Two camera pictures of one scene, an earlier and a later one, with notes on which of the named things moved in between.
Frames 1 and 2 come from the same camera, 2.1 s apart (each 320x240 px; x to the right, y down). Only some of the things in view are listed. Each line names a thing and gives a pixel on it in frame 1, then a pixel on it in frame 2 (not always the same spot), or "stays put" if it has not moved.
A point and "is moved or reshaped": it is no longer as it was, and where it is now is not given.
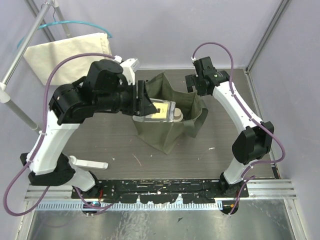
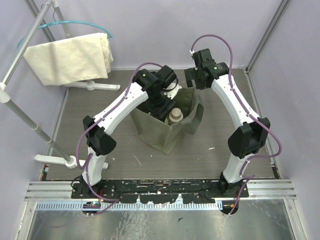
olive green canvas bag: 164,135 is moved or reshaped
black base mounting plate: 161,191 stays put
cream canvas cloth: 41,59 stays put
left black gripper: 135,99 to 158,109
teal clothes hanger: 68,21 stays put
